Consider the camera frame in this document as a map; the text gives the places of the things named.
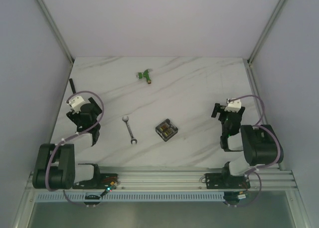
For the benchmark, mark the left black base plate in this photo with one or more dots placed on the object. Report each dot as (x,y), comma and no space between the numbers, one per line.
(99,181)

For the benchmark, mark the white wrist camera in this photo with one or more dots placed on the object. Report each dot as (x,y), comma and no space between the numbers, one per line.
(75,103)
(233,104)

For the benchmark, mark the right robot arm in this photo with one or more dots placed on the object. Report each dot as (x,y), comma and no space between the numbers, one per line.
(258,145)

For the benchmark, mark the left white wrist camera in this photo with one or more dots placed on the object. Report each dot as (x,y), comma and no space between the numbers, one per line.
(75,103)

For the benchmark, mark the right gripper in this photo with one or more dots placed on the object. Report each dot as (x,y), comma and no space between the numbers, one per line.
(222,111)

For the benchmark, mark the silver combination wrench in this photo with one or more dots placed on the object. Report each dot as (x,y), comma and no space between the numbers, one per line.
(133,140)

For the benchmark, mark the hammer with black handle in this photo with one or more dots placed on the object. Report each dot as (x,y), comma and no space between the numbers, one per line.
(72,86)

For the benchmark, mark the aluminium frame rail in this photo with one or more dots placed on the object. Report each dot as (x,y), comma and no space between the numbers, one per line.
(189,178)

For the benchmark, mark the black fuse box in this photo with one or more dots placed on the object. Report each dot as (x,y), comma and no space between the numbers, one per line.
(166,130)

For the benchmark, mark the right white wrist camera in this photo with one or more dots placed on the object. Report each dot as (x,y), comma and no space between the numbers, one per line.
(233,104)

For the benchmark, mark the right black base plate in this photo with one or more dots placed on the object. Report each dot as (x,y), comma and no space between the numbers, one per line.
(219,181)

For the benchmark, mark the white slotted cable duct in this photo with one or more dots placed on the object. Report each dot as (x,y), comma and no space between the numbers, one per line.
(78,197)

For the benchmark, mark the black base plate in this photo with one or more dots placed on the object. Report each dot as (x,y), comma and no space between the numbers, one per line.
(99,181)
(219,181)

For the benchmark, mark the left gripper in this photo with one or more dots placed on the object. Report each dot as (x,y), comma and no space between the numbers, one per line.
(81,116)

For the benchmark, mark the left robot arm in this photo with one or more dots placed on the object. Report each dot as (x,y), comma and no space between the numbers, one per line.
(56,166)

